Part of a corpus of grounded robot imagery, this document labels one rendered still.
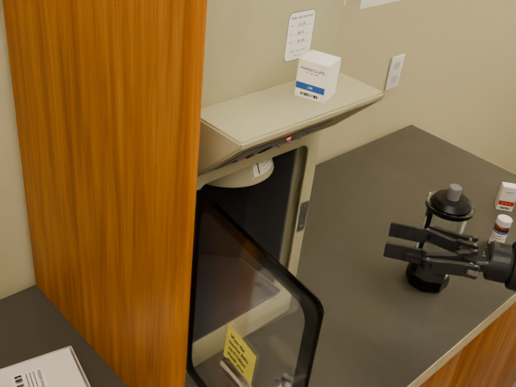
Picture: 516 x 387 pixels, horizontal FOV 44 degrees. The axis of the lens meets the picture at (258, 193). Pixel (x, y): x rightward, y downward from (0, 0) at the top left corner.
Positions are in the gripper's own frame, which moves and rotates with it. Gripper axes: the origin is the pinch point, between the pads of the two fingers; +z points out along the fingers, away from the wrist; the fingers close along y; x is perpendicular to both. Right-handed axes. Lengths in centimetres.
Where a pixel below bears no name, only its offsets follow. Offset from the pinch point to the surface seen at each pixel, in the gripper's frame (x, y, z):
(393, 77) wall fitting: -11, -97, 13
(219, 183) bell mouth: -12.7, 18.6, 31.8
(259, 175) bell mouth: -13.6, 13.9, 26.0
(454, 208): -1.3, -19.2, -10.0
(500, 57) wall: -12, -166, -24
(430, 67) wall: -12, -118, 2
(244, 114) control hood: -29.4, 30.3, 24.9
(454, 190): -4.8, -21.1, -9.1
